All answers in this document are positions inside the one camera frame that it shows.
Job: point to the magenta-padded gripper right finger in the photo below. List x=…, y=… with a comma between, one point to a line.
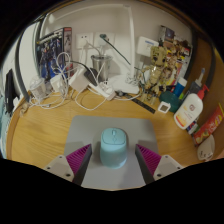
x=165, y=165

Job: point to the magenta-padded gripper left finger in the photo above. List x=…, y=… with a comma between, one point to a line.
x=58, y=165

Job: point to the light blue computer mouse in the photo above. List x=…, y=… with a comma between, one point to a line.
x=113, y=150

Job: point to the grey mouse pad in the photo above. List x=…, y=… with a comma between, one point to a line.
x=86, y=128

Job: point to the small white square clock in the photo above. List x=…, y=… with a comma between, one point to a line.
x=164, y=107

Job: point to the white lotion pump bottle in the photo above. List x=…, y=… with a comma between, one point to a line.
x=188, y=111

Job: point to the red yellow snack can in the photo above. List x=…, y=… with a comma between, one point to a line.
x=210, y=125

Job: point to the black ruler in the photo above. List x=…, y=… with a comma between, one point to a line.
x=144, y=105

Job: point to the light blue checked blanket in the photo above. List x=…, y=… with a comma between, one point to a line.
x=2, y=133

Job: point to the green round dish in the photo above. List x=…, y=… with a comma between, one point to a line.
x=173, y=100

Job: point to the blue tube white cap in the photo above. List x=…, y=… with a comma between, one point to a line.
x=180, y=87

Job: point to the clear plastic jar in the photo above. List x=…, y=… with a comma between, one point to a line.
x=37, y=88

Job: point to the dark spray bottle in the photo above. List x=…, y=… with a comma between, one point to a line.
x=195, y=88

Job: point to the large white charger block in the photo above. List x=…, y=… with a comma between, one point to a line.
x=77, y=81

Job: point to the white power strip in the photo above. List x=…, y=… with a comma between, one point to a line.
x=103, y=90

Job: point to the black hanging bag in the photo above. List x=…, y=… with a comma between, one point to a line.
x=10, y=91

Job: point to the brown tree creature figure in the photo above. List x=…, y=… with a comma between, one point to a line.
x=156, y=70

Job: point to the steel cup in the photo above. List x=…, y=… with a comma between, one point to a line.
x=101, y=66

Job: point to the robot model kit box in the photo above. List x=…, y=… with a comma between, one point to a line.
x=53, y=53

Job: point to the black metal desk frame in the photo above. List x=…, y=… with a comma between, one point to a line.
x=20, y=60

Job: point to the white wall box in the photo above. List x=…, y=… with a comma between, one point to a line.
x=147, y=46

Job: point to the white wall socket plate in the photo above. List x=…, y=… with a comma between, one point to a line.
x=110, y=40
x=82, y=40

